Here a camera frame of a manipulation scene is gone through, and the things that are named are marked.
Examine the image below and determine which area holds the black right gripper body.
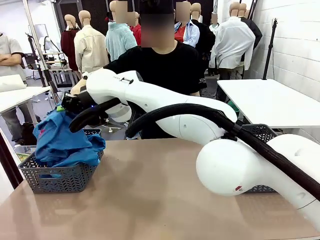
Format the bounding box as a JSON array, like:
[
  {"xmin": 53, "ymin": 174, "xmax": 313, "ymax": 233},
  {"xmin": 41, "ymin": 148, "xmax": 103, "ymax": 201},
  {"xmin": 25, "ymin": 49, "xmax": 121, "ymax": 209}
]
[{"xmin": 61, "ymin": 90, "xmax": 89, "ymax": 114}]

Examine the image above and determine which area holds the blue garment with red print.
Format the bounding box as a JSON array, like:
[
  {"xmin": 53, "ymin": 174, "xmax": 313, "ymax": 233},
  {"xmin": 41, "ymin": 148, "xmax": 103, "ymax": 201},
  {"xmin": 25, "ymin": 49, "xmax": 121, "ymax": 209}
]
[{"xmin": 32, "ymin": 107, "xmax": 79, "ymax": 164}]

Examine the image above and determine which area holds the medium blue knit garment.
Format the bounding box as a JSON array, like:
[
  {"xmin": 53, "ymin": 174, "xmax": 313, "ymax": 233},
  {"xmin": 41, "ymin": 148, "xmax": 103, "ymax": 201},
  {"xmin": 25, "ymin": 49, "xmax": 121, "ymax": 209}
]
[{"xmin": 47, "ymin": 133, "xmax": 107, "ymax": 168}]

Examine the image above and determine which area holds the person's right hand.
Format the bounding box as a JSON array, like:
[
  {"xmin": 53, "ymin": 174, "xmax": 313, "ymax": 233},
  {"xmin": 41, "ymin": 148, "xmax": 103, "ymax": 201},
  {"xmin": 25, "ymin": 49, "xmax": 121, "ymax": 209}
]
[{"xmin": 70, "ymin": 75, "xmax": 89, "ymax": 97}]

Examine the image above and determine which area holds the black bag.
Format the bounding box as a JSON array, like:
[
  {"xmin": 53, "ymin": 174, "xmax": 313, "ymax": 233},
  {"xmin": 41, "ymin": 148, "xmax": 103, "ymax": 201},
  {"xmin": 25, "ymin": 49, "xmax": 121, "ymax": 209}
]
[{"xmin": 19, "ymin": 121, "xmax": 39, "ymax": 146}]

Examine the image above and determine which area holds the mannequin in cream jacket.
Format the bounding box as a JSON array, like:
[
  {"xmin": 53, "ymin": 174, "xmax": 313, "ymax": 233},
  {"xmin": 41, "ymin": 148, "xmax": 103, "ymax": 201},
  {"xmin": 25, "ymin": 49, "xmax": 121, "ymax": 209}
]
[{"xmin": 74, "ymin": 9, "xmax": 110, "ymax": 75}]

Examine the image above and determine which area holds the white folded sheet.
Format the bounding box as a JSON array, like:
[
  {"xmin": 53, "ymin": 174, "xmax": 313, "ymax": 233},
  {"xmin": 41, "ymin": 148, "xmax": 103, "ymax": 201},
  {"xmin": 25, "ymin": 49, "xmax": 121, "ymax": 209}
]
[{"xmin": 0, "ymin": 74, "xmax": 28, "ymax": 93}]

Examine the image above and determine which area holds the clear plastic storage box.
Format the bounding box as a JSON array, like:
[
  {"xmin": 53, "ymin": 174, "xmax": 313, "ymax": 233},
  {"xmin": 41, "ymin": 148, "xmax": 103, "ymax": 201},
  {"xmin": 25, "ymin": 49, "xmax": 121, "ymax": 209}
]
[{"xmin": 14, "ymin": 144, "xmax": 35, "ymax": 163}]

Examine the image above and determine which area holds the mannequin in maroon top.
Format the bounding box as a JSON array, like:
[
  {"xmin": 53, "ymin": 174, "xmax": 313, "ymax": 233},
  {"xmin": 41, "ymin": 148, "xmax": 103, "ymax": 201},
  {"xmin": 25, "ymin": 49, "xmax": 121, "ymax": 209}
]
[{"xmin": 60, "ymin": 14, "xmax": 81, "ymax": 73}]

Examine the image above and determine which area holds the background person in grey T-shirt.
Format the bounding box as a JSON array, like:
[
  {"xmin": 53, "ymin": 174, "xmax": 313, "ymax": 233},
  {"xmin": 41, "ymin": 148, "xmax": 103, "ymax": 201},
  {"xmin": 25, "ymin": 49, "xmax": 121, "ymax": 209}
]
[{"xmin": 0, "ymin": 31, "xmax": 42, "ymax": 146}]

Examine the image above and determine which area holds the black light stand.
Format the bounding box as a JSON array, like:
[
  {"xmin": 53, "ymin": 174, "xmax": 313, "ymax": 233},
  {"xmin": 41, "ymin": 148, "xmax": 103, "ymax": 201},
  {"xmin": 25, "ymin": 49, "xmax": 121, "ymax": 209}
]
[{"xmin": 24, "ymin": 32, "xmax": 48, "ymax": 88}]

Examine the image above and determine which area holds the silver metal pole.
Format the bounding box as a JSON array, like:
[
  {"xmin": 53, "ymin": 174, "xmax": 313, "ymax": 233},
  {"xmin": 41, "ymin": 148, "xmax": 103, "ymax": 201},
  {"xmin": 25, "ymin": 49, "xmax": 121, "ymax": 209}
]
[{"xmin": 23, "ymin": 0, "xmax": 63, "ymax": 106}]

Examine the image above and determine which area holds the grey plastic lattice basket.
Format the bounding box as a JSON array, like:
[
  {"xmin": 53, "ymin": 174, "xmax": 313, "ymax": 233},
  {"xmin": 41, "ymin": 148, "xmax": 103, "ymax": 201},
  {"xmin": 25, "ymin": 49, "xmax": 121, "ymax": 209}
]
[
  {"xmin": 240, "ymin": 123, "xmax": 279, "ymax": 194},
  {"xmin": 17, "ymin": 128, "xmax": 105, "ymax": 194}
]

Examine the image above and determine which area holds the person in black T-shirt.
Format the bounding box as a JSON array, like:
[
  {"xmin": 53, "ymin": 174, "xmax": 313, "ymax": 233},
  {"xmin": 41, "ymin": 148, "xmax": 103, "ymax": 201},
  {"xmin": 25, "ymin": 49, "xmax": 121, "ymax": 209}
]
[{"xmin": 103, "ymin": 0, "xmax": 209, "ymax": 140}]

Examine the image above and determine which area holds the black baseball cap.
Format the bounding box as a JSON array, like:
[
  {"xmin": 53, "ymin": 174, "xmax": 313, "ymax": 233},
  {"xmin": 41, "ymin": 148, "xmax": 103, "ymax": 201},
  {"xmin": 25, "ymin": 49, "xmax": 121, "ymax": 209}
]
[{"xmin": 139, "ymin": 0, "xmax": 175, "ymax": 15}]

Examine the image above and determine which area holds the mannequin in pale blue shirt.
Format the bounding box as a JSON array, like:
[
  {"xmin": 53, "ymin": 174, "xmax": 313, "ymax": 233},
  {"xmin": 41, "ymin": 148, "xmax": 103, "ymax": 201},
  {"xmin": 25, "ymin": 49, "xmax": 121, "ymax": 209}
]
[{"xmin": 174, "ymin": 1, "xmax": 201, "ymax": 48}]

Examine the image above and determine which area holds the mannequin in black jacket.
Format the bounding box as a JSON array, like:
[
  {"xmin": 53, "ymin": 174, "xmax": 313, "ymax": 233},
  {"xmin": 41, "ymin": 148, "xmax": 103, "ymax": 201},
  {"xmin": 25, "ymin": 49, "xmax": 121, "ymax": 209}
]
[{"xmin": 191, "ymin": 2, "xmax": 216, "ymax": 76}]

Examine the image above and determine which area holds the small mannequin in white top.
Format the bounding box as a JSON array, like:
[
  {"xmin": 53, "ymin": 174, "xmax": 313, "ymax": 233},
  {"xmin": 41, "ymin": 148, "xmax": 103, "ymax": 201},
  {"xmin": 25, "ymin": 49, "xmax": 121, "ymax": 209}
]
[{"xmin": 209, "ymin": 13, "xmax": 221, "ymax": 35}]

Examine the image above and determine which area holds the green bag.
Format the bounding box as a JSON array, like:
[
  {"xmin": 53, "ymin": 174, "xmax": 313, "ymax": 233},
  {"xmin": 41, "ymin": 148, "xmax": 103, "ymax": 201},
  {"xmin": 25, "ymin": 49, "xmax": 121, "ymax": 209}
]
[{"xmin": 226, "ymin": 99, "xmax": 240, "ymax": 115}]

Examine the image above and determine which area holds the mannequin in black coat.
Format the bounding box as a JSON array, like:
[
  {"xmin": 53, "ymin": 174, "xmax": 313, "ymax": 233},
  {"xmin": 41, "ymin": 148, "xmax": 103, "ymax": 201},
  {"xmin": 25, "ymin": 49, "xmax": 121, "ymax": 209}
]
[{"xmin": 238, "ymin": 2, "xmax": 263, "ymax": 63}]

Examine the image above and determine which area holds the black tripod stand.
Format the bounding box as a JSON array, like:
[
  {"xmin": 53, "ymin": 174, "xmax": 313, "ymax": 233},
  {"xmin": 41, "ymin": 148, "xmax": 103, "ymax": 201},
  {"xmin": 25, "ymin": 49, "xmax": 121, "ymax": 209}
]
[{"xmin": 262, "ymin": 17, "xmax": 279, "ymax": 81}]

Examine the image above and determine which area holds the dark metal frame post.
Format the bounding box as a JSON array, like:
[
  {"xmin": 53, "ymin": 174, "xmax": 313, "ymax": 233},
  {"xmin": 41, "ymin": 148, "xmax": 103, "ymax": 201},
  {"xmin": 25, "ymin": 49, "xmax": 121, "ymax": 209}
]
[{"xmin": 0, "ymin": 128, "xmax": 25, "ymax": 190}]

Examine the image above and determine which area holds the black right arm cable sleeve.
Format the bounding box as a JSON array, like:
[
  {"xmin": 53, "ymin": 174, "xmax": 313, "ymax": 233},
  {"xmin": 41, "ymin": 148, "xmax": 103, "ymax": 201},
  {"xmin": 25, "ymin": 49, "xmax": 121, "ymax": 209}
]
[{"xmin": 68, "ymin": 103, "xmax": 320, "ymax": 201}]

